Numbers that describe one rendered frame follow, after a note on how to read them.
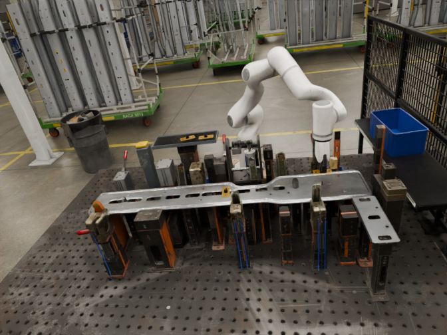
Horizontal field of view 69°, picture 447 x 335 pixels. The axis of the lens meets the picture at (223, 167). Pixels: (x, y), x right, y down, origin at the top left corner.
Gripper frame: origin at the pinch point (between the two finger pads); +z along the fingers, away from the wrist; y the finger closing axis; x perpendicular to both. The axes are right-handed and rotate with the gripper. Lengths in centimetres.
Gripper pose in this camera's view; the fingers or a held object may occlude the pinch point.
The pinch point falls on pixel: (322, 167)
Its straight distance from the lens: 159.2
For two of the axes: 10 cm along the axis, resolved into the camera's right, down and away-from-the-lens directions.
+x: 9.9, -1.0, -1.3
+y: -0.6, 5.1, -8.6
